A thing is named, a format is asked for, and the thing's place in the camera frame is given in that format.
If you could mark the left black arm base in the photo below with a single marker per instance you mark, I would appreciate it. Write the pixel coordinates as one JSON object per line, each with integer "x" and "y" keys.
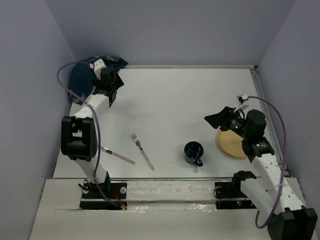
{"x": 114, "y": 199}

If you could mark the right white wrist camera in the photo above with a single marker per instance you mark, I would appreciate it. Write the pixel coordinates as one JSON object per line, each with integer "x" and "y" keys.
{"x": 242, "y": 102}

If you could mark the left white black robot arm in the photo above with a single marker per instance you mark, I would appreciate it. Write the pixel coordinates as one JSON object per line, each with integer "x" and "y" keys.
{"x": 81, "y": 135}

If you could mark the pink-handled metal knife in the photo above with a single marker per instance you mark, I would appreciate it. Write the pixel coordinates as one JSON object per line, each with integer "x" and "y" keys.
{"x": 112, "y": 153}

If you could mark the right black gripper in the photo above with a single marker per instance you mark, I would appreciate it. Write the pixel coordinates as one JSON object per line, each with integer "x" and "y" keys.
{"x": 219, "y": 118}

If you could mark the dark blue patterned mug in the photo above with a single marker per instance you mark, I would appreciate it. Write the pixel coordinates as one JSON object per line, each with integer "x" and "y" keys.
{"x": 192, "y": 153}

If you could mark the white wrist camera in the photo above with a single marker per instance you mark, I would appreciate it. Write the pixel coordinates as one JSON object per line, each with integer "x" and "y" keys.
{"x": 98, "y": 65}
{"x": 242, "y": 102}

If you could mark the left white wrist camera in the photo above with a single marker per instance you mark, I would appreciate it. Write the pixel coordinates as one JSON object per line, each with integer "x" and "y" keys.
{"x": 98, "y": 65}

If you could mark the pink-handled metal fork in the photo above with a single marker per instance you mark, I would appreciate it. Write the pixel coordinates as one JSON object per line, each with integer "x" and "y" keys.
{"x": 138, "y": 144}

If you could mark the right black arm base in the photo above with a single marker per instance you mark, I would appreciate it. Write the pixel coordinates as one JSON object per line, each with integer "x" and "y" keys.
{"x": 229, "y": 199}

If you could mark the dark blue fish-print cloth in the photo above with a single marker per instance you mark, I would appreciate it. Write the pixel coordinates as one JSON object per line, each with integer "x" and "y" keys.
{"x": 81, "y": 76}

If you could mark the yellow round plate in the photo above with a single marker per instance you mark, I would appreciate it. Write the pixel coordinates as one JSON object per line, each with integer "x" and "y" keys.
{"x": 231, "y": 143}

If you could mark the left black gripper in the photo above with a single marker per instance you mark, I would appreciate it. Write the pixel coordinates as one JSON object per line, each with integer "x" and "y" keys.
{"x": 118, "y": 82}

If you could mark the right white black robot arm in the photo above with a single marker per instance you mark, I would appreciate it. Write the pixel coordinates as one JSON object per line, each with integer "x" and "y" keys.
{"x": 287, "y": 218}

